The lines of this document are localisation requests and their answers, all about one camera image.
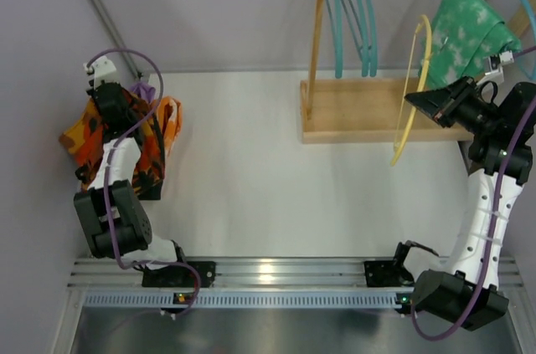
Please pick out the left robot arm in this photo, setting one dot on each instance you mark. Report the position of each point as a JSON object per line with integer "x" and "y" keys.
{"x": 116, "y": 226}

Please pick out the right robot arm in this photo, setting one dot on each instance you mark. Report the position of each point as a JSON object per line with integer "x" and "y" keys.
{"x": 463, "y": 289}

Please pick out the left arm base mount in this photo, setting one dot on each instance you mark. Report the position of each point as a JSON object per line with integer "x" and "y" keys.
{"x": 173, "y": 276}

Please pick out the orange camouflage trousers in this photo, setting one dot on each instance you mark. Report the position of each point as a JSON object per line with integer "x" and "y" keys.
{"x": 107, "y": 155}

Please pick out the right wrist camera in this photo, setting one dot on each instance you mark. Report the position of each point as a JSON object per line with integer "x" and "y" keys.
{"x": 494, "y": 68}

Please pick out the empty teal hanger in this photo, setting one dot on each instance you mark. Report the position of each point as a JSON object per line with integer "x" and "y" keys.
{"x": 360, "y": 31}
{"x": 334, "y": 10}

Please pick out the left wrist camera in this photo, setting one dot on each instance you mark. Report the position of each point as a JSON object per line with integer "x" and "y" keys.
{"x": 102, "y": 71}

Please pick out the grey slotted cable duct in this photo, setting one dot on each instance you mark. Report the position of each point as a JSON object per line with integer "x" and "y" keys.
{"x": 213, "y": 299}

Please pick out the green trousers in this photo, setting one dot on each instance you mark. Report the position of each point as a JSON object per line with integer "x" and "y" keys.
{"x": 464, "y": 34}

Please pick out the purple trousers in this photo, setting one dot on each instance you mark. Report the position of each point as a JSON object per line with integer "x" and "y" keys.
{"x": 143, "y": 91}

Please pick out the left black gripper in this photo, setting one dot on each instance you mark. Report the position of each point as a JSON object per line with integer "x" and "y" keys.
{"x": 107, "y": 94}

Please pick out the aluminium mounting rail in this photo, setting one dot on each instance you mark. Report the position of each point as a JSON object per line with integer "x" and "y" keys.
{"x": 237, "y": 273}

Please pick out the wooden clothes rack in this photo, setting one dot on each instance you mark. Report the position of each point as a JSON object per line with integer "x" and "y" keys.
{"x": 358, "y": 109}

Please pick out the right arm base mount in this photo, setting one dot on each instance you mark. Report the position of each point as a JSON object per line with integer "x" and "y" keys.
{"x": 387, "y": 273}

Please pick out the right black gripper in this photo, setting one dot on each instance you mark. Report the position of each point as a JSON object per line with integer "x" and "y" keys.
{"x": 445, "y": 102}

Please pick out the yellow hanger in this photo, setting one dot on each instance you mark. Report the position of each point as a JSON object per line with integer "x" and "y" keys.
{"x": 406, "y": 118}

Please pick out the aluminium corner frame post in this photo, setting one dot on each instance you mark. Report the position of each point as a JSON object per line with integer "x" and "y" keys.
{"x": 100, "y": 15}

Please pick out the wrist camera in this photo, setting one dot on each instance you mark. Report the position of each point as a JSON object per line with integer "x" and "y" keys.
{"x": 494, "y": 68}
{"x": 102, "y": 71}

